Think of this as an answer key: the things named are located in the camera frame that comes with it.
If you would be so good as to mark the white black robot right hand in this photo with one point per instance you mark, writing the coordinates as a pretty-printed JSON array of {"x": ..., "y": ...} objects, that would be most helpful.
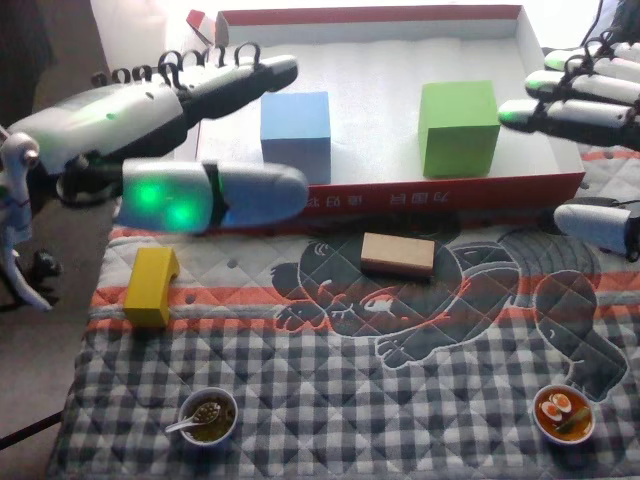
[{"x": 590, "y": 112}]

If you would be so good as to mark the red and white cardboard box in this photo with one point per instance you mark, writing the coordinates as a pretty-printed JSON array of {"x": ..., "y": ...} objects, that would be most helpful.
[{"x": 380, "y": 65}]

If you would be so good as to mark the white toy spoon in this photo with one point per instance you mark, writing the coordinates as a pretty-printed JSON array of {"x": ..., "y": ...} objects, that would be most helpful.
[{"x": 182, "y": 425}]

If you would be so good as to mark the toy ramen bowl with egg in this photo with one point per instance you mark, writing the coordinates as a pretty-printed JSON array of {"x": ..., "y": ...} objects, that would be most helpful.
[{"x": 562, "y": 422}]

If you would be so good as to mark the grey checked bear quilt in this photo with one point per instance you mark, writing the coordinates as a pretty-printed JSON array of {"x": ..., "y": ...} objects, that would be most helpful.
[{"x": 350, "y": 380}]

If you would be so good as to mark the flat wooden block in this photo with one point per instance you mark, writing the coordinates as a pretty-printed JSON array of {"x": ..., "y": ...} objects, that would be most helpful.
[{"x": 397, "y": 252}]

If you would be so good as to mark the blue cube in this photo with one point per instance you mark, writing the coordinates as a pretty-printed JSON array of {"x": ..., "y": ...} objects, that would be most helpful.
[{"x": 295, "y": 135}]

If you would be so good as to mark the green cube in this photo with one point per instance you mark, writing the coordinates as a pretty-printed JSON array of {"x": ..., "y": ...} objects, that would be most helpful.
[{"x": 457, "y": 130}]

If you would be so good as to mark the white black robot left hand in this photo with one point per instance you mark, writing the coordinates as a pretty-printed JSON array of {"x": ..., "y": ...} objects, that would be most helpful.
[{"x": 100, "y": 117}]

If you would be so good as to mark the yellow arch block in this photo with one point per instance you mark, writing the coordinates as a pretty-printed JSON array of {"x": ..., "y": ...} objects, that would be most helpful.
[{"x": 150, "y": 285}]

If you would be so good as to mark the toy green soup cup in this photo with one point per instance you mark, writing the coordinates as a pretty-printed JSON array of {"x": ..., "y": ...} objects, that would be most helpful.
[{"x": 220, "y": 425}]

